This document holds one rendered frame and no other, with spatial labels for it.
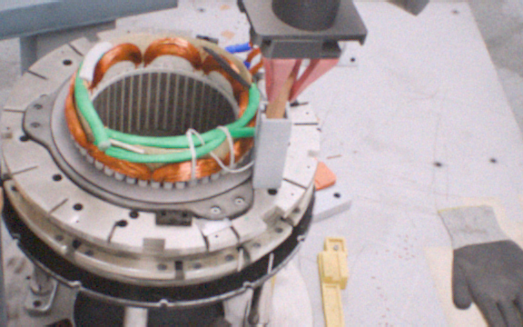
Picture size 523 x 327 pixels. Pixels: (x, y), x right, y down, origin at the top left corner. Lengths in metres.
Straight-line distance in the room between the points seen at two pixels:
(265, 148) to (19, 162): 0.24
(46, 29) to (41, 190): 0.33
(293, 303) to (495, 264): 0.27
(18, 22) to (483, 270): 0.65
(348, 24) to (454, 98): 0.77
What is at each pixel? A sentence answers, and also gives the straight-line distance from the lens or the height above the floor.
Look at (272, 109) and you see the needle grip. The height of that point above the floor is 1.19.
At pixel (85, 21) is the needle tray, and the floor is 1.03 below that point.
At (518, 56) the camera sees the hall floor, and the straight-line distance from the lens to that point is 3.20.
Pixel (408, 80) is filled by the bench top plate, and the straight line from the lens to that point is 1.80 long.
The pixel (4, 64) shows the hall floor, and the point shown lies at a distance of 2.95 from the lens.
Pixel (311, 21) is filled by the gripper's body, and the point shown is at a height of 1.31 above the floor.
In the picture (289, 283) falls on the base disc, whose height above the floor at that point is 0.80.
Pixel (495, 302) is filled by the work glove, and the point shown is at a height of 0.79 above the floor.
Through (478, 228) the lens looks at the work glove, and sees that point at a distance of 1.59.
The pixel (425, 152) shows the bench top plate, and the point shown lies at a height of 0.78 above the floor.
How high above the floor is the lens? 1.92
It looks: 45 degrees down
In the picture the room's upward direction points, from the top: 9 degrees clockwise
